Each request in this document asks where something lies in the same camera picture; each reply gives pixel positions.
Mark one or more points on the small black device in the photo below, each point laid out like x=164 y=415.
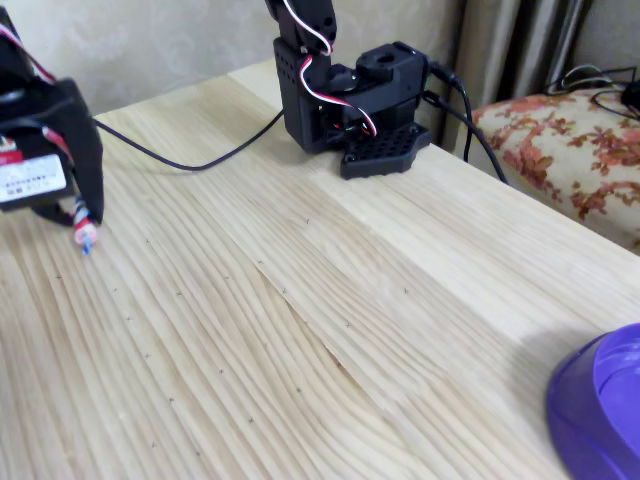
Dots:
x=632 y=92

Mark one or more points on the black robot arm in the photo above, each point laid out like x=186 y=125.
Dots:
x=300 y=105

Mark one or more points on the candy red white blue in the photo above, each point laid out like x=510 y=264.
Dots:
x=84 y=232

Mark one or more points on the olive curtain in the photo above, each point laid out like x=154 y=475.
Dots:
x=500 y=50

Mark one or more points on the floral cushion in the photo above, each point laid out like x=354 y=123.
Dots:
x=565 y=145

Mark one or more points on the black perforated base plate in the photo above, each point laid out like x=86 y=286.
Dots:
x=385 y=155

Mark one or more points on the purple plastic bowl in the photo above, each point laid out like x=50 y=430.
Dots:
x=580 y=425

